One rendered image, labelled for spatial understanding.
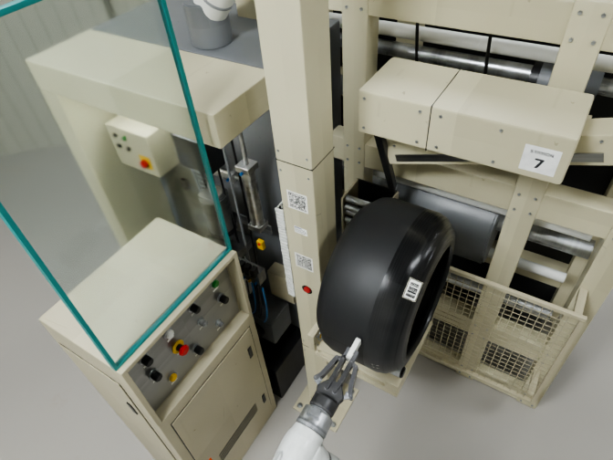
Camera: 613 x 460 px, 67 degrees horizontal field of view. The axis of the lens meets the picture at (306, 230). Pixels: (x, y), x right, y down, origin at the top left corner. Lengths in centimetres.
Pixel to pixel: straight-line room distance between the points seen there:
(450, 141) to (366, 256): 41
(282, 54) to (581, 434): 239
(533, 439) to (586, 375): 52
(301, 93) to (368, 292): 59
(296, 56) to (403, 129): 44
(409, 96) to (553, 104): 38
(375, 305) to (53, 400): 226
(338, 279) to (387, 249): 17
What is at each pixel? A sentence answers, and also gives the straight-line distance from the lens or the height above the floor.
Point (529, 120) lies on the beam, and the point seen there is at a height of 178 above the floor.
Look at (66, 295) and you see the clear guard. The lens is 125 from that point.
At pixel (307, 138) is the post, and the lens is 128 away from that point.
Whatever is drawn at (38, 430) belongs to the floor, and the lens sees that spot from 314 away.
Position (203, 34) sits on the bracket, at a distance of 176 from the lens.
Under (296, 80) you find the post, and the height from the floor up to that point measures 193.
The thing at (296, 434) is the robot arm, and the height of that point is 125.
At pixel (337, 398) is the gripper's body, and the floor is 123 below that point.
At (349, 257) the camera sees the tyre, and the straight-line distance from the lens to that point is 140.
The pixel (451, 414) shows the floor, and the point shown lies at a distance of 275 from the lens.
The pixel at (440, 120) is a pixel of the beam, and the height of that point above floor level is 175.
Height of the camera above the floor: 247
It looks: 45 degrees down
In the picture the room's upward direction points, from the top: 6 degrees counter-clockwise
